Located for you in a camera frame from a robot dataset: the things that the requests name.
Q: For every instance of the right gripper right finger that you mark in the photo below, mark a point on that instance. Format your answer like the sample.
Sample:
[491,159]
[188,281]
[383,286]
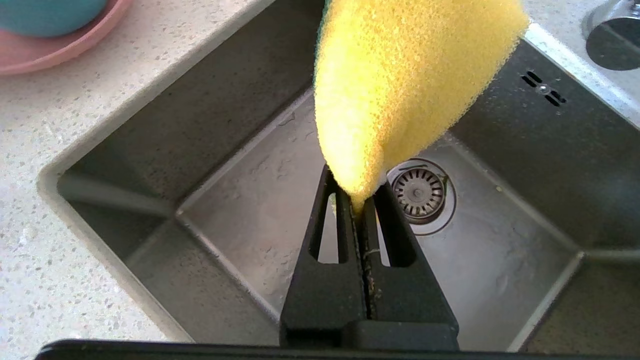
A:
[415,300]

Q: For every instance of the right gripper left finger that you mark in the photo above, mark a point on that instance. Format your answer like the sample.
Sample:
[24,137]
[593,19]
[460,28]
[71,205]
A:
[325,300]

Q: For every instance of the yellow green sponge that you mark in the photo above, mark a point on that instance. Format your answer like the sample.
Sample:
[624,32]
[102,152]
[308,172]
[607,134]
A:
[400,75]

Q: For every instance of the round sink drain strainer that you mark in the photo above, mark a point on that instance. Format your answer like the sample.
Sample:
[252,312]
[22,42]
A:
[420,192]

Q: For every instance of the stainless steel sink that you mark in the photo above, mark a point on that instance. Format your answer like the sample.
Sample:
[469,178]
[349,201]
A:
[225,210]

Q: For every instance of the chrome gooseneck faucet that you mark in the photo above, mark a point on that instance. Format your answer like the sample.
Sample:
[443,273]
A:
[615,45]

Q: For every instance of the pink plate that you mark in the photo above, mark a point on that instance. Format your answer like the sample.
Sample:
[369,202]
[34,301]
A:
[50,52]

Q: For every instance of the teal bowl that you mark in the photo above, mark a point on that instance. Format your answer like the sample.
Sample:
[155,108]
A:
[45,17]

